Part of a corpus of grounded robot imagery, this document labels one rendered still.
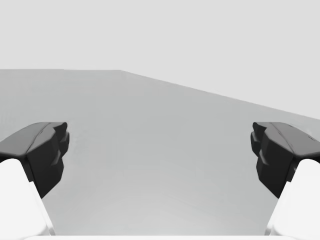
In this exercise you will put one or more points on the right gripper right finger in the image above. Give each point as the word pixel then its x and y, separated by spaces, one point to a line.
pixel 277 155

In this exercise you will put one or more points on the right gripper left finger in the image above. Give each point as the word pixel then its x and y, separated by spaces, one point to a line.
pixel 42 155

